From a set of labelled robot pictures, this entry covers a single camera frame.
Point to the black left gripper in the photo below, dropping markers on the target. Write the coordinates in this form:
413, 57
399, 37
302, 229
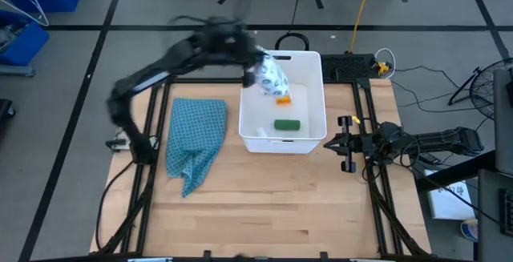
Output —
246, 51

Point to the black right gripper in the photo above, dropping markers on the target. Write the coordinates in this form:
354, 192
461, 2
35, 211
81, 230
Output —
362, 143

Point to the white printed gauze package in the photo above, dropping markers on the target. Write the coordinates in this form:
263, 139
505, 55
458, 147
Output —
274, 75

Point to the orange pill bottle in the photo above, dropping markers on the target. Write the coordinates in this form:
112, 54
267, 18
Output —
283, 100

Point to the green rectangular block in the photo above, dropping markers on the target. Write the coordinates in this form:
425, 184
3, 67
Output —
287, 125

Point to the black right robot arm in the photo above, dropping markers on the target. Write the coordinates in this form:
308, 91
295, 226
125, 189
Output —
437, 139

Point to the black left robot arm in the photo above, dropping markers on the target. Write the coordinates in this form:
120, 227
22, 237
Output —
128, 126

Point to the white plastic bin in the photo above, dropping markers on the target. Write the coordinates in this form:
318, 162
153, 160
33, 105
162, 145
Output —
256, 110

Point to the black perforated box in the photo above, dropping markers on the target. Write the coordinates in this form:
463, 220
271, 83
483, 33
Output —
348, 66

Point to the yellow plug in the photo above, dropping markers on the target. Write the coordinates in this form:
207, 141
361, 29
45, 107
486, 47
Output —
383, 68

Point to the teal patterned cloth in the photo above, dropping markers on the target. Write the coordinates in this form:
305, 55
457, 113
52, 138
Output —
198, 134

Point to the white printed paper box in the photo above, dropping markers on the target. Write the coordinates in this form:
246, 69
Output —
449, 202

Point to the black floor fan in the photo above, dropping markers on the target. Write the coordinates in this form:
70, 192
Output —
487, 89

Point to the grey monitor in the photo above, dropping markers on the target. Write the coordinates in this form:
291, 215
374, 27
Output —
504, 126

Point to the black metal table frame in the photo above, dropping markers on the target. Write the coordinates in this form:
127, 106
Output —
200, 80

